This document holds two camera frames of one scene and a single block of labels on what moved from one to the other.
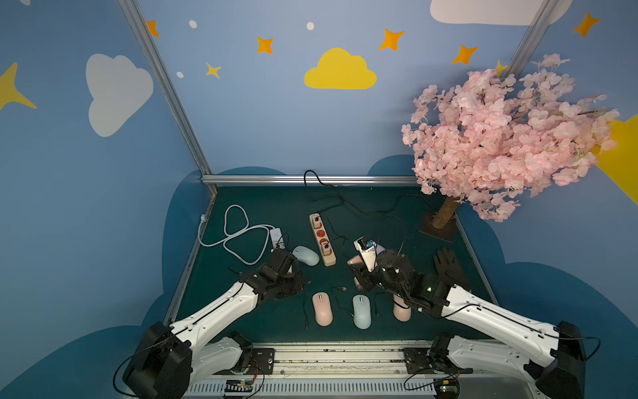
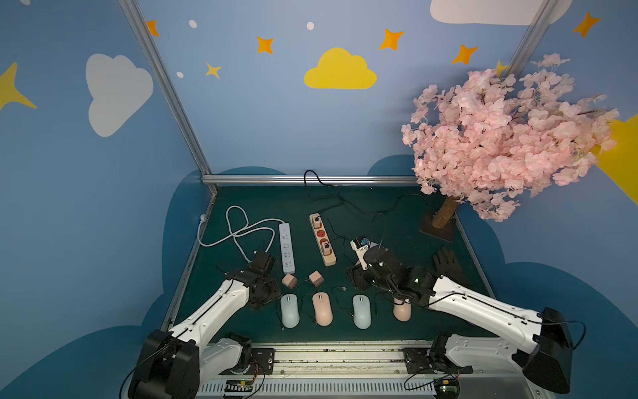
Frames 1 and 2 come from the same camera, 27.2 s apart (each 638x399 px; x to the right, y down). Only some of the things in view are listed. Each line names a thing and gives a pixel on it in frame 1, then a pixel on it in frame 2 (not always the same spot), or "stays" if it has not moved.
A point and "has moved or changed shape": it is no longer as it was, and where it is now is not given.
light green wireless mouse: x=306 y=255 → x=290 y=312
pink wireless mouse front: x=322 y=307 stays
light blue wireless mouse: x=362 y=312 stays
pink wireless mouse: x=401 y=311 stays
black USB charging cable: x=344 y=288 stays
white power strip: x=277 y=238 has moved or changed shape
